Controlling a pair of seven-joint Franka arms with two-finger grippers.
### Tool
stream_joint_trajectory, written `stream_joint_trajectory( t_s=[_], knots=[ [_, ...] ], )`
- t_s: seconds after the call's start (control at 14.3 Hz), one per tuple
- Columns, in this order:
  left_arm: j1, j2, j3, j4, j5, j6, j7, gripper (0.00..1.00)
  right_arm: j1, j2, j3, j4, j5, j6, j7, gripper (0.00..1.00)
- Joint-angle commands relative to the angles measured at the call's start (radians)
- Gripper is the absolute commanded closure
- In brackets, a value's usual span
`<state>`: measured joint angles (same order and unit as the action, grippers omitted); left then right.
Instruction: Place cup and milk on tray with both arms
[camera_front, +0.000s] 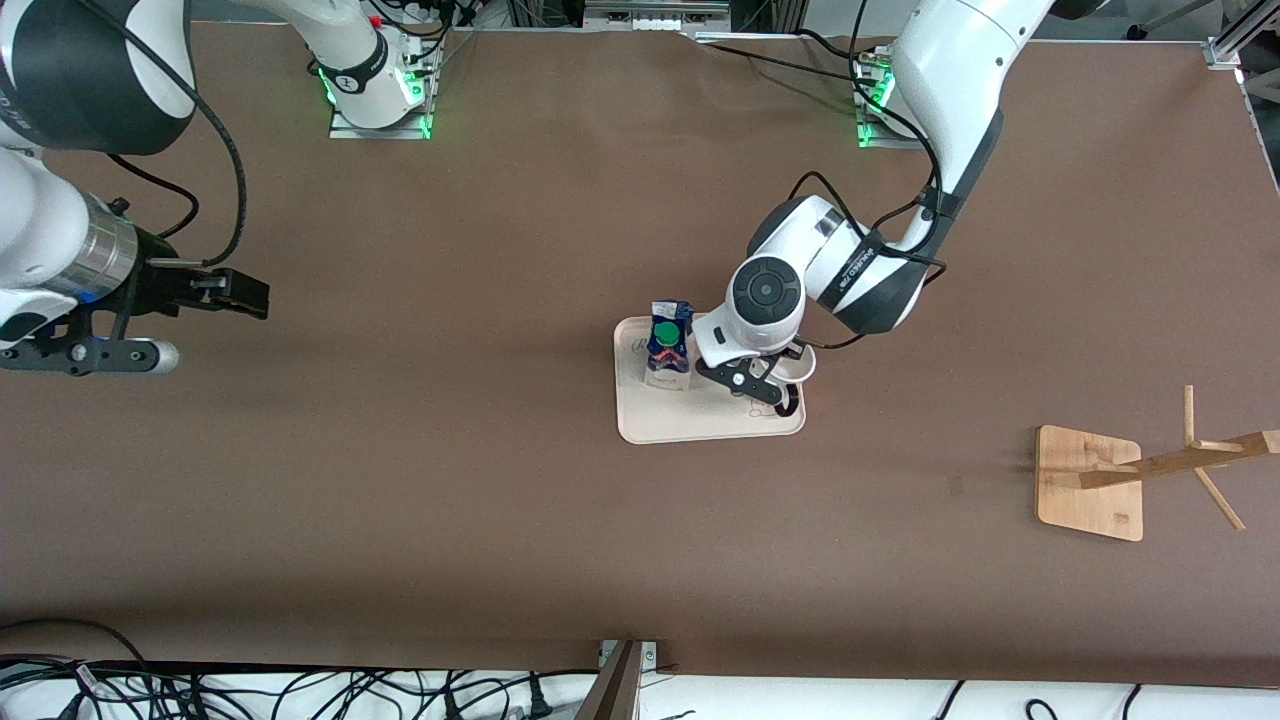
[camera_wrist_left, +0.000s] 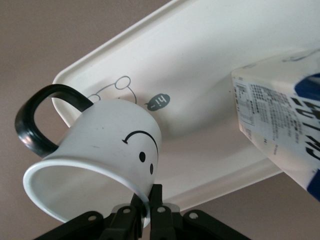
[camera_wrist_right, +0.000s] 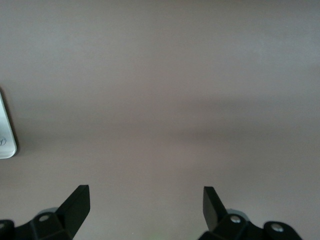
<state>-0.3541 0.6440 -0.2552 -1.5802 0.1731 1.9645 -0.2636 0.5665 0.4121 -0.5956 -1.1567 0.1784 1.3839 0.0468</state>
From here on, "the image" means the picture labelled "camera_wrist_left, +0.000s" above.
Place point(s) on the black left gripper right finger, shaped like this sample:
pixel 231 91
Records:
pixel 162 225

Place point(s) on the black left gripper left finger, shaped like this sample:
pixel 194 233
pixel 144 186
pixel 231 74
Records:
pixel 120 225

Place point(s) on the blue white milk carton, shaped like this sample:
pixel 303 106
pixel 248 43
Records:
pixel 280 125

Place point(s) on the white tray with rabbit print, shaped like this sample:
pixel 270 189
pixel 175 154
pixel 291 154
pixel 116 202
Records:
pixel 200 75

